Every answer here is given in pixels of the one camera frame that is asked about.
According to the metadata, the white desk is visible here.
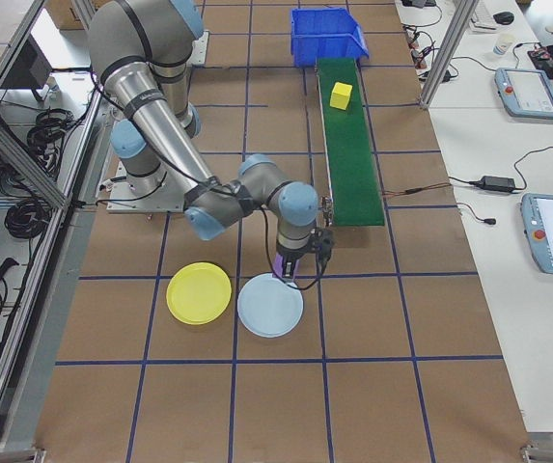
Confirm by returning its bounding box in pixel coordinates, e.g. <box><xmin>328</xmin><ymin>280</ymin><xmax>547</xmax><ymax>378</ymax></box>
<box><xmin>394</xmin><ymin>0</ymin><xmax>553</xmax><ymax>435</ymax></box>

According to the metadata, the blue plastic bin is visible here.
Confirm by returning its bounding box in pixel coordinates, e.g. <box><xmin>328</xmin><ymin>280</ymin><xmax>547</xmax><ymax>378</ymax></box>
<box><xmin>289</xmin><ymin>5</ymin><xmax>370</xmax><ymax>68</ymax></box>

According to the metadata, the black cable coil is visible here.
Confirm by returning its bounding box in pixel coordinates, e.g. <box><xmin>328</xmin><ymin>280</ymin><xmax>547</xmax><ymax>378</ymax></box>
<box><xmin>4</xmin><ymin>196</ymin><xmax>51</xmax><ymax>241</ymax></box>
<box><xmin>25</xmin><ymin>108</ymin><xmax>75</xmax><ymax>151</ymax></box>

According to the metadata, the white paper cup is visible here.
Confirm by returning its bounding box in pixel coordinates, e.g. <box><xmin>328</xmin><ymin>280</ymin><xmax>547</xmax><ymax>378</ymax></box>
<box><xmin>491</xmin><ymin>32</ymin><xmax>517</xmax><ymax>61</ymax></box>

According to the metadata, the red brown wire pair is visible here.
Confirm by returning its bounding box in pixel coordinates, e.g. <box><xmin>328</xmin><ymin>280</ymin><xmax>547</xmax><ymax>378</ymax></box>
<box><xmin>380</xmin><ymin>182</ymin><xmax>453</xmax><ymax>198</ymax></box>

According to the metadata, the aluminium V-shaped frame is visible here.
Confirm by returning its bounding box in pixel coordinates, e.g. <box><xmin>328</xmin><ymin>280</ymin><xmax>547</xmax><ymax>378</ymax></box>
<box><xmin>0</xmin><ymin>0</ymin><xmax>113</xmax><ymax>454</ymax></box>

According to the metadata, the aluminium extrusion post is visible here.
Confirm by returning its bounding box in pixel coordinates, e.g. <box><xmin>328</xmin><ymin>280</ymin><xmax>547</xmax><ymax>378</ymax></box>
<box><xmin>418</xmin><ymin>0</ymin><xmax>481</xmax><ymax>111</ymax></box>

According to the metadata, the white square base plate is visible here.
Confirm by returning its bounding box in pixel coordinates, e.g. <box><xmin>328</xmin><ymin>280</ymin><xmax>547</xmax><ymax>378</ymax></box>
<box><xmin>105</xmin><ymin>150</ymin><xmax>193</xmax><ymax>214</ymax></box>
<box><xmin>191</xmin><ymin>29</ymin><xmax>210</xmax><ymax>68</ymax></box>

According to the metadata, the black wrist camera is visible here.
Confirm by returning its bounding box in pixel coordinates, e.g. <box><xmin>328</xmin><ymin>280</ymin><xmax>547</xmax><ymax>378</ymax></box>
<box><xmin>312</xmin><ymin>228</ymin><xmax>337</xmax><ymax>265</ymax></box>

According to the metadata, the brown cardboard box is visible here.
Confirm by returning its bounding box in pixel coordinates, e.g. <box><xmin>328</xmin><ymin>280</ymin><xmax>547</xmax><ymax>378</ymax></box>
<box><xmin>45</xmin><ymin>0</ymin><xmax>95</xmax><ymax>31</ymax></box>

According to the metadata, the dark grey electronics box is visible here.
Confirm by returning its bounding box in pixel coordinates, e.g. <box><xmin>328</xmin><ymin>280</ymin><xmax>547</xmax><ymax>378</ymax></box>
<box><xmin>0</xmin><ymin>34</ymin><xmax>54</xmax><ymax>103</ymax></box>

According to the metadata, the yellow plate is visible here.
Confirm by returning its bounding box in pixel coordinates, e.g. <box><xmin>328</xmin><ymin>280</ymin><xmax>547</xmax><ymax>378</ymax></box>
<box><xmin>166</xmin><ymin>260</ymin><xmax>234</xmax><ymax>326</ymax></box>

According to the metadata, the green conveyor belt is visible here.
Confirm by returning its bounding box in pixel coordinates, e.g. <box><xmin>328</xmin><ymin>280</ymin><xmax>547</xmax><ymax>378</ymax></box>
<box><xmin>315</xmin><ymin>57</ymin><xmax>387</xmax><ymax>229</ymax></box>

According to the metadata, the light blue plate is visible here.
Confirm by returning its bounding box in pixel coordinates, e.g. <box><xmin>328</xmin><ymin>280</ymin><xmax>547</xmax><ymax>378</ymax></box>
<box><xmin>236</xmin><ymin>272</ymin><xmax>305</xmax><ymax>339</ymax></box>

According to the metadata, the black red electronics board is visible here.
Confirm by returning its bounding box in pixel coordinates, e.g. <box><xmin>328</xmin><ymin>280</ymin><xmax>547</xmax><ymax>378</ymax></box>
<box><xmin>526</xmin><ymin>42</ymin><xmax>553</xmax><ymax>67</ymax></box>

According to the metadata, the yellow foam block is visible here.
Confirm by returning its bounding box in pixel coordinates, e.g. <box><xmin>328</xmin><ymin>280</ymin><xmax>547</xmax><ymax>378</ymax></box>
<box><xmin>329</xmin><ymin>81</ymin><xmax>353</xmax><ymax>111</ymax></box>

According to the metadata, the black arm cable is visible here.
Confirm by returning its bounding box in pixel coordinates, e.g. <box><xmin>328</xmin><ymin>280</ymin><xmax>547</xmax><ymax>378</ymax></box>
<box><xmin>259</xmin><ymin>204</ymin><xmax>335</xmax><ymax>292</ymax></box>

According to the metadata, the purple foam block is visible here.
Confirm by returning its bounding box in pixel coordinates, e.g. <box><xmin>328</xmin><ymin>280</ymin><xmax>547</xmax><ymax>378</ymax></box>
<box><xmin>272</xmin><ymin>254</ymin><xmax>302</xmax><ymax>286</ymax></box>

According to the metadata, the white keyboard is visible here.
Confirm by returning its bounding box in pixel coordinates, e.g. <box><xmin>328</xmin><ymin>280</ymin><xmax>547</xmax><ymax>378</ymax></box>
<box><xmin>468</xmin><ymin>0</ymin><xmax>498</xmax><ymax>34</ymax></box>

